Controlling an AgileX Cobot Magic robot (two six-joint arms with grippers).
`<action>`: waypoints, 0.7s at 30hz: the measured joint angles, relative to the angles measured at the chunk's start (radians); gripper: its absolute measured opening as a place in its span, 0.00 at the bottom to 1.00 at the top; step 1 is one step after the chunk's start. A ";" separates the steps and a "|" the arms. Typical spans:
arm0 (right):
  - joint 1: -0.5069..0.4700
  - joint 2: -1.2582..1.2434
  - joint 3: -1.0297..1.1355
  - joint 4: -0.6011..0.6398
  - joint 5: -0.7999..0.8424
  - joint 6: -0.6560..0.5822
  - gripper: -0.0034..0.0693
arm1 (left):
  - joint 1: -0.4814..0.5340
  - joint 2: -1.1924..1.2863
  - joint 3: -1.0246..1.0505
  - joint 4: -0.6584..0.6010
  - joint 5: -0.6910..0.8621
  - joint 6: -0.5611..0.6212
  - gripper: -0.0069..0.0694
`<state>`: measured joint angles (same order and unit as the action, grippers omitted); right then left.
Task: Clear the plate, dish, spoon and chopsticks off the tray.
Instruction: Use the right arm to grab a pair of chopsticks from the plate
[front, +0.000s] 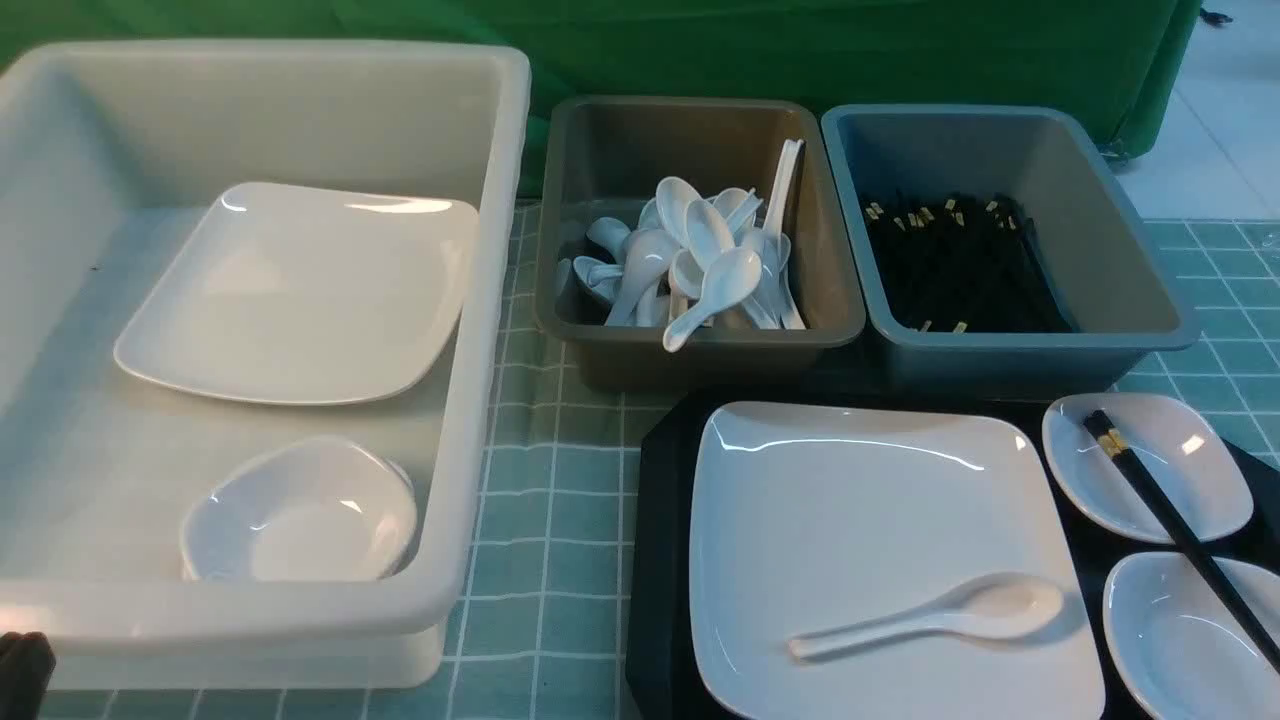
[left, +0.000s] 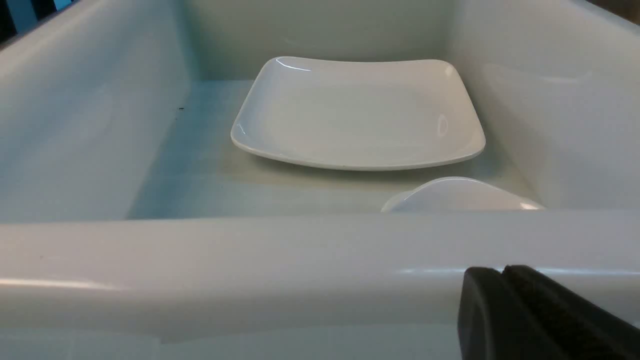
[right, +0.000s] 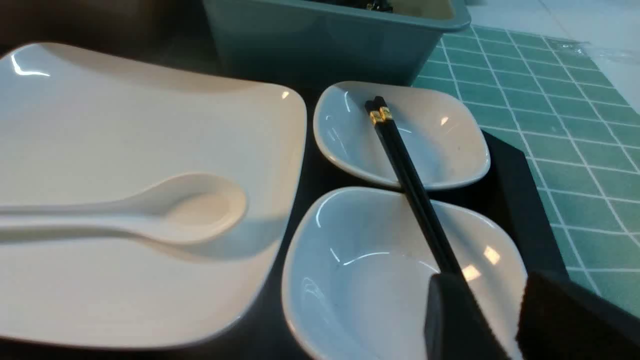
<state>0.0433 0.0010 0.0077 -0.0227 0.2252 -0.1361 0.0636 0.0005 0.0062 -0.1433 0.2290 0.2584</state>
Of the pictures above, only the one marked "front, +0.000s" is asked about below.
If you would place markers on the large white square rice plate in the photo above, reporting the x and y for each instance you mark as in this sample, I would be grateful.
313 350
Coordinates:
805 518

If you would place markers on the white ceramic soup spoon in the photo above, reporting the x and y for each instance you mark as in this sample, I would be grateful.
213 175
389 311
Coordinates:
1002 606

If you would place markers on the small white dish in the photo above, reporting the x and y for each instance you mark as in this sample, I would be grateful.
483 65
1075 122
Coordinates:
1180 653
1179 449

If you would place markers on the black chopsticks pair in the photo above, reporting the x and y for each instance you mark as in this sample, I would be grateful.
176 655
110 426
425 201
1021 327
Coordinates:
1121 455

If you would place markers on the white square plate in tub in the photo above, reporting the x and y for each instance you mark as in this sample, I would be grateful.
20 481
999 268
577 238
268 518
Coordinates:
290 295

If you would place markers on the pile of white spoons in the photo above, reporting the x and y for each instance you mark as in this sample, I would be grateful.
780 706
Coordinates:
690 258

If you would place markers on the brown plastic spoon bin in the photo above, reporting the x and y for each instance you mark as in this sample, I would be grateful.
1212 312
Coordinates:
607 154

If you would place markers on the green checkered tablecloth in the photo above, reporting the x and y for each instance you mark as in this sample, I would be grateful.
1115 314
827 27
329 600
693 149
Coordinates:
540 629

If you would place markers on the pile of black chopsticks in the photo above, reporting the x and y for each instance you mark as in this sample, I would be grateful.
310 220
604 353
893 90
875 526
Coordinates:
962 264

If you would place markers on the small white bowl in tub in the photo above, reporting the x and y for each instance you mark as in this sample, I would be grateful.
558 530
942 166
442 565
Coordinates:
323 509

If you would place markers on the grey-blue plastic chopstick bin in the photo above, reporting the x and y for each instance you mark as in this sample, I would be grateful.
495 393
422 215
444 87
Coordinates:
1102 268

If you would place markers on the large white plastic tub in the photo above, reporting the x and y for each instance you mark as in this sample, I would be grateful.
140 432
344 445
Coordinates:
96 133

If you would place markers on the green backdrop cloth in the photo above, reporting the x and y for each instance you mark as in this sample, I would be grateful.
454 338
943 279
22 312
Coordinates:
1111 65

